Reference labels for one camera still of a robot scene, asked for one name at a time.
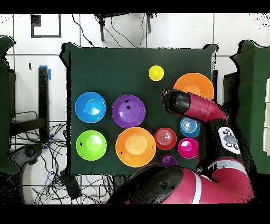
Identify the purple plastic cup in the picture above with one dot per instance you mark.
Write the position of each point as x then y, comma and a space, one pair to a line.
168, 161

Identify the dark green tablecloth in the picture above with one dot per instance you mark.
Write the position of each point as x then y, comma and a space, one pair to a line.
116, 69

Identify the black chair base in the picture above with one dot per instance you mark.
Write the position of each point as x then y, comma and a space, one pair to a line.
29, 152

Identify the blue tape strip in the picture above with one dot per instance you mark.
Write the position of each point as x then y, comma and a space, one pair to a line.
49, 74

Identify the green plastic bowl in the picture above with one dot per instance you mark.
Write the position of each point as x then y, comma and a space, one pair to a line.
91, 145

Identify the purple plastic bowl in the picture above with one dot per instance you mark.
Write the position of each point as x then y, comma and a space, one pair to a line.
128, 111

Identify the black metal stand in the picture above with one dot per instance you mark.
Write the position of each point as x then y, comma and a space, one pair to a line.
43, 101

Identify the large blue bowl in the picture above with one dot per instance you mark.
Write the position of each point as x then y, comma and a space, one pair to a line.
90, 107

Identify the pink plastic bowl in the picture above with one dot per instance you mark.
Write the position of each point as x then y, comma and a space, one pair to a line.
187, 148

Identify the small translucent blue bowl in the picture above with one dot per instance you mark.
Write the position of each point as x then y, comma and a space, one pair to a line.
188, 127

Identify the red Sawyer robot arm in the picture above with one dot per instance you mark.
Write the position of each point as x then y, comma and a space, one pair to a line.
202, 107

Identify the black square frame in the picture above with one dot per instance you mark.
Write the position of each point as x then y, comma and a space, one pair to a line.
35, 20

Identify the yellow plastic cup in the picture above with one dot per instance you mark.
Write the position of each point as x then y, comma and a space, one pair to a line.
156, 73

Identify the black power strip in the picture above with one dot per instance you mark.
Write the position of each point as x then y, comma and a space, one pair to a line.
70, 186

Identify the green cloth covered table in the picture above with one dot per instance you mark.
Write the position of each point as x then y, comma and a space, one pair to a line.
255, 95
4, 105

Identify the red plastic bowl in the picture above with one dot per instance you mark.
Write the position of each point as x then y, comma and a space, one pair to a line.
165, 138

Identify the large orange bowl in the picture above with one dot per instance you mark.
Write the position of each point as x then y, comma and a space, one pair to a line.
135, 146
194, 82

